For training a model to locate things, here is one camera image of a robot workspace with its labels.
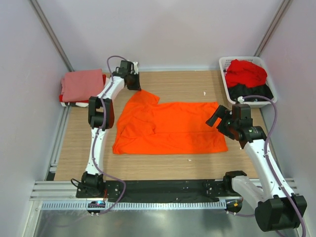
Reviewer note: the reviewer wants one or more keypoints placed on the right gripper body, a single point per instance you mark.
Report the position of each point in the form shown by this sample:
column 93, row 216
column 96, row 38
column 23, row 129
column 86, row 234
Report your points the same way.
column 231, row 123

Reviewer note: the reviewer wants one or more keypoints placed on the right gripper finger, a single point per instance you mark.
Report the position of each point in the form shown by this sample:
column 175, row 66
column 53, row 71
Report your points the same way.
column 222, row 113
column 230, row 131

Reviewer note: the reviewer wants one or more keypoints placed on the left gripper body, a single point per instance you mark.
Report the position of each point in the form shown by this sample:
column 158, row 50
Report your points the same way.
column 132, row 73

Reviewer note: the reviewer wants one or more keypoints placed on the orange t-shirt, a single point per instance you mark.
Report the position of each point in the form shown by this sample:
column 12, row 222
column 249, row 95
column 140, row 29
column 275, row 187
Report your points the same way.
column 148, row 127

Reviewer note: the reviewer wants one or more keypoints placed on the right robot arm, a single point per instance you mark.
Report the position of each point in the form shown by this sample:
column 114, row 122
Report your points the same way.
column 275, row 204

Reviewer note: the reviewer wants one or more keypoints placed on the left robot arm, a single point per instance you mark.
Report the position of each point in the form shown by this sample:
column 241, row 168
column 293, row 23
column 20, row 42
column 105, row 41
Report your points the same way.
column 101, row 118

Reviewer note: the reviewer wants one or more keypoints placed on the black t-shirt in basket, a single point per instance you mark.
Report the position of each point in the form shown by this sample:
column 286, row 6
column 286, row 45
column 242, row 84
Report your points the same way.
column 242, row 90

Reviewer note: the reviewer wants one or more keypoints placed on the red t-shirt in basket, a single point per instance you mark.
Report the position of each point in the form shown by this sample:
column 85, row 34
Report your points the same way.
column 245, row 73

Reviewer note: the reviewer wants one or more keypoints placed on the white plastic laundry basket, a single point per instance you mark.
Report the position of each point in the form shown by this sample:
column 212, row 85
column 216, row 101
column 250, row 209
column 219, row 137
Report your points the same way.
column 256, row 102

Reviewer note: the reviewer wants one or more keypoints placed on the folded pink t-shirt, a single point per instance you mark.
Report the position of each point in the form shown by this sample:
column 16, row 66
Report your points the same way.
column 82, row 84

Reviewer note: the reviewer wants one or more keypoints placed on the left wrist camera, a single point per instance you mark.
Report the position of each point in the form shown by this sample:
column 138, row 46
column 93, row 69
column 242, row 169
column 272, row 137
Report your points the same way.
column 134, row 68

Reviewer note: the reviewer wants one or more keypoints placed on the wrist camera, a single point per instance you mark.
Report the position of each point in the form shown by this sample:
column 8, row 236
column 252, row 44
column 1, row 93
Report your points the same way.
column 240, row 100
column 134, row 68

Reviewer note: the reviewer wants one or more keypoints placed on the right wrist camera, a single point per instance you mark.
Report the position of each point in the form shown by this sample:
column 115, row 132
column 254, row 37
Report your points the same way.
column 240, row 100

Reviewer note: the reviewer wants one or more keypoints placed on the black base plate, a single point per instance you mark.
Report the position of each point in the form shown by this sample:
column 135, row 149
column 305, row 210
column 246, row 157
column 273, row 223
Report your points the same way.
column 161, row 191

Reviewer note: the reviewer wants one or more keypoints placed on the white slotted cable duct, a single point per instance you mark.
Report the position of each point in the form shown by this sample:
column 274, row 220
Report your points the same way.
column 100, row 205

